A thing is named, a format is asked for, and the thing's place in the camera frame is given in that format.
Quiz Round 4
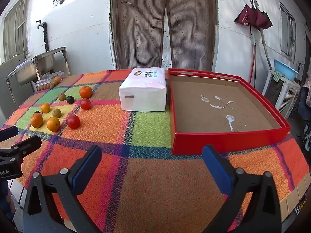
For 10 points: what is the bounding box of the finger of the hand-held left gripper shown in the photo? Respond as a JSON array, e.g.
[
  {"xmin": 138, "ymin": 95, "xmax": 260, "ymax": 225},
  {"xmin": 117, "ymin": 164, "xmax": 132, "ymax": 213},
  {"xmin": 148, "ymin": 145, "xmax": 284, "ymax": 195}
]
[
  {"xmin": 0, "ymin": 135, "xmax": 42, "ymax": 162},
  {"xmin": 0, "ymin": 126, "xmax": 19, "ymax": 142}
]

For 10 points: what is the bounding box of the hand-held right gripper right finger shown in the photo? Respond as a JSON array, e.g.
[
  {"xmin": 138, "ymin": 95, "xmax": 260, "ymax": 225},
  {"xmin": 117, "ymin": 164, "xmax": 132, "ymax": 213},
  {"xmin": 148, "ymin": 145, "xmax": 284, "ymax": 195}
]
[{"xmin": 202, "ymin": 145, "xmax": 282, "ymax": 233}]

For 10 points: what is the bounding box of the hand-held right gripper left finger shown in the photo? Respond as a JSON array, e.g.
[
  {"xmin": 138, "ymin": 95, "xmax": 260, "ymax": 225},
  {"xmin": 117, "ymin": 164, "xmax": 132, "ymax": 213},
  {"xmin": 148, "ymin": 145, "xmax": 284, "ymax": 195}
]
[{"xmin": 23, "ymin": 145, "xmax": 102, "ymax": 233}]

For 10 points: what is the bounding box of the red cardboard box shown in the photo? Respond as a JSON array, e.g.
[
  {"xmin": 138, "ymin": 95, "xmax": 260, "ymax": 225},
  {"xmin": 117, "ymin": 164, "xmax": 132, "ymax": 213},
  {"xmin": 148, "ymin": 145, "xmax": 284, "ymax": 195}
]
[{"xmin": 167, "ymin": 68, "xmax": 291, "ymax": 155}]

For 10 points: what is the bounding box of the pile of small tan fruits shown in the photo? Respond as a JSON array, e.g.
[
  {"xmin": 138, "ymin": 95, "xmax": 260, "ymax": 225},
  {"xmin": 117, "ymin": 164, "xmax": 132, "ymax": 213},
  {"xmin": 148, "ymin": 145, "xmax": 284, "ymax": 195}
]
[{"xmin": 37, "ymin": 77, "xmax": 61, "ymax": 91}]

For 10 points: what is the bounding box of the person's left hand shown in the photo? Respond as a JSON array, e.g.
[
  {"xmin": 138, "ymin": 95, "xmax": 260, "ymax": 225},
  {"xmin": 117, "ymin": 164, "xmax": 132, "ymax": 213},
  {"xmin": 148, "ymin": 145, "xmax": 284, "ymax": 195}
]
[{"xmin": 0, "ymin": 182, "xmax": 11, "ymax": 220}]

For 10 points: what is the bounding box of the grey washing machine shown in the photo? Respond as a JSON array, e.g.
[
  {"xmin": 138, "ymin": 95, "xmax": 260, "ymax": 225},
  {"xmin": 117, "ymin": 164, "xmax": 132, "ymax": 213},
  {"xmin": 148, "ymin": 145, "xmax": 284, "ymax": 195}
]
[{"xmin": 0, "ymin": 55, "xmax": 34, "ymax": 127}]

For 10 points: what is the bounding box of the colourful plaid blanket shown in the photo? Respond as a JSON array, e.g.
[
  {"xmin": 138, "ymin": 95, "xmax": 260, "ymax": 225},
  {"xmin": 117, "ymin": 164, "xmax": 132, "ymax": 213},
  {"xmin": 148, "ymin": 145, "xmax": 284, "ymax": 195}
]
[{"xmin": 0, "ymin": 70, "xmax": 310, "ymax": 229}]

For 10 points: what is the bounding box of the steel sink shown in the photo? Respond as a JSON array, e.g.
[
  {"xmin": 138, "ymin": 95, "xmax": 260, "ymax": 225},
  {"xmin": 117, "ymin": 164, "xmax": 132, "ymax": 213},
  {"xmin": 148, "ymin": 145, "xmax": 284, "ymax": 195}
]
[{"xmin": 6, "ymin": 46, "xmax": 71, "ymax": 93}]

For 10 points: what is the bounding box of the clear plastic clamshell container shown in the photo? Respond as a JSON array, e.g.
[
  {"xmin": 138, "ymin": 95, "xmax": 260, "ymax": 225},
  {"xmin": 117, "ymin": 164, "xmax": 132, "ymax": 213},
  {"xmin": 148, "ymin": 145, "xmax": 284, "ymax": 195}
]
[{"xmin": 35, "ymin": 71, "xmax": 65, "ymax": 91}]

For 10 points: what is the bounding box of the white tissue pack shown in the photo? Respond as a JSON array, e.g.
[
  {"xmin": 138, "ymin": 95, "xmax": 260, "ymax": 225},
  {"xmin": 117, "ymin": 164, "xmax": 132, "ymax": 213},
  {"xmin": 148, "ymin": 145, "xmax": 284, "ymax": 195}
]
[{"xmin": 119, "ymin": 67, "xmax": 168, "ymax": 112}]

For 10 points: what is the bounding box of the white air cooler unit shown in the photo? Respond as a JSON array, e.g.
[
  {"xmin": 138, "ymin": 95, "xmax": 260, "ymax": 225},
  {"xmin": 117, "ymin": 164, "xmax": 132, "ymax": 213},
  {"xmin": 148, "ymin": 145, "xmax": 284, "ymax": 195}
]
[{"xmin": 262, "ymin": 70, "xmax": 302, "ymax": 119}]

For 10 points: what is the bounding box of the blue plastic basin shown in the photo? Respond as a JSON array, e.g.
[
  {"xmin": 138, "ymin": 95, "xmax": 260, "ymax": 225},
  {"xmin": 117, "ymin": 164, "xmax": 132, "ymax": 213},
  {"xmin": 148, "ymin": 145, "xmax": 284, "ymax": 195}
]
[{"xmin": 273, "ymin": 58, "xmax": 299, "ymax": 80}]

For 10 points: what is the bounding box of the pale wooden stick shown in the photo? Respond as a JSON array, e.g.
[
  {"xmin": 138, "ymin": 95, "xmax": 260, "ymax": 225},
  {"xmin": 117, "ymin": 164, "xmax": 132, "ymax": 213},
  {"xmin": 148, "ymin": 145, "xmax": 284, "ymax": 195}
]
[{"xmin": 244, "ymin": 0, "xmax": 274, "ymax": 71}]

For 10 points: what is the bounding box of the ribbed metal door leaf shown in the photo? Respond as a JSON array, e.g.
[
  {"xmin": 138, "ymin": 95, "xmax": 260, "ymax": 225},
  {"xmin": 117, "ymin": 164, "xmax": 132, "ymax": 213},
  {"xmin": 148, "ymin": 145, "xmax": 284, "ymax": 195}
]
[
  {"xmin": 166, "ymin": 0, "xmax": 217, "ymax": 71},
  {"xmin": 110, "ymin": 0, "xmax": 168, "ymax": 70}
]

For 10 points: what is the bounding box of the white framed window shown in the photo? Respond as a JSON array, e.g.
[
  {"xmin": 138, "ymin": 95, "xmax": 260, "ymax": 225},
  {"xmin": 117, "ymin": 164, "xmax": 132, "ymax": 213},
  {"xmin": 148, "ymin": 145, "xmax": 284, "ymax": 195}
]
[{"xmin": 279, "ymin": 1, "xmax": 297, "ymax": 63}]

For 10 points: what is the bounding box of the black corrugated hose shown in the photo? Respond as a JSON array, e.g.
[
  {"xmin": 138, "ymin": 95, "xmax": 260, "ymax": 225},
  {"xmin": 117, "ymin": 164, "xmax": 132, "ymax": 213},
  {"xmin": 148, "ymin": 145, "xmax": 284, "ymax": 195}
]
[{"xmin": 42, "ymin": 23, "xmax": 50, "ymax": 52}]

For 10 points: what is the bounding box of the red hose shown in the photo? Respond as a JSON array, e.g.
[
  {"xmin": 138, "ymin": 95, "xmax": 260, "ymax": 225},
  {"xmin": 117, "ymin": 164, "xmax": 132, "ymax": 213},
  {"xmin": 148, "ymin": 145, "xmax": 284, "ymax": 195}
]
[{"xmin": 249, "ymin": 46, "xmax": 257, "ymax": 85}]

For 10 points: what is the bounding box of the barred wall window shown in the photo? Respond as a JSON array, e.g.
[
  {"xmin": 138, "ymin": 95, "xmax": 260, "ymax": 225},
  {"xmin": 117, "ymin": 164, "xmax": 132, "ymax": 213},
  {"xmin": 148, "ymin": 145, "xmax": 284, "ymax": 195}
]
[{"xmin": 2, "ymin": 0, "xmax": 32, "ymax": 61}]

